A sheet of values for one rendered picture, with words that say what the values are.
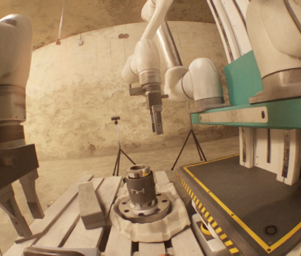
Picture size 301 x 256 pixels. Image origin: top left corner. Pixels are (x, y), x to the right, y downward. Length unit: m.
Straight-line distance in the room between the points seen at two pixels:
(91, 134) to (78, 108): 0.62
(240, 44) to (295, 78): 0.51
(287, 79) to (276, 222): 0.33
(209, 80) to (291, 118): 0.47
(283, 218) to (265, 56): 0.39
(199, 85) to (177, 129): 2.38
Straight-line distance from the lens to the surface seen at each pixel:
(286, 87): 0.34
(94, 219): 0.73
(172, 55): 0.91
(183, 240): 0.61
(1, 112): 0.25
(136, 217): 0.68
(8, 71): 0.26
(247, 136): 0.74
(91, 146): 3.20
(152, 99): 0.53
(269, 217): 0.45
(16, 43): 0.28
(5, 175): 0.25
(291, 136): 0.57
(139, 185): 0.66
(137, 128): 2.96
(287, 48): 0.35
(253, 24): 0.40
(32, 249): 0.40
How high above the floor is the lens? 0.60
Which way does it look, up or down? 3 degrees down
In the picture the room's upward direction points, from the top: 7 degrees counter-clockwise
